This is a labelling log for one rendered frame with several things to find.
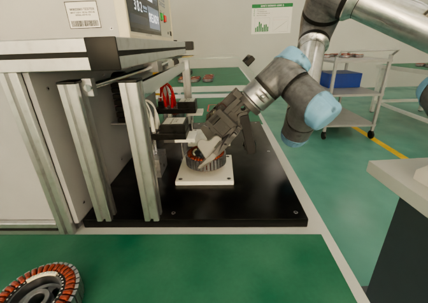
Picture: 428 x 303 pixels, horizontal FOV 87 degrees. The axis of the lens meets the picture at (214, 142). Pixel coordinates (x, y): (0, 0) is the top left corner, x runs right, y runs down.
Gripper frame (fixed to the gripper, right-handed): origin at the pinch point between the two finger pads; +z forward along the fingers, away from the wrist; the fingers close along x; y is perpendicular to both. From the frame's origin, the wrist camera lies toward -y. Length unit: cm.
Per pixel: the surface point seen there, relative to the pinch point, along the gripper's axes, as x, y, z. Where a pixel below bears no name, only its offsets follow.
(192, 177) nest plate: 5.7, -0.6, 3.8
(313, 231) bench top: 21.0, -21.0, -12.6
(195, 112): -20.9, 7.4, -2.3
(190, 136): 1.3, 6.7, -2.8
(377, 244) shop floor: -44, -124, -13
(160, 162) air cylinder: 2.9, 7.9, 7.9
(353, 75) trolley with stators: -241, -126, -116
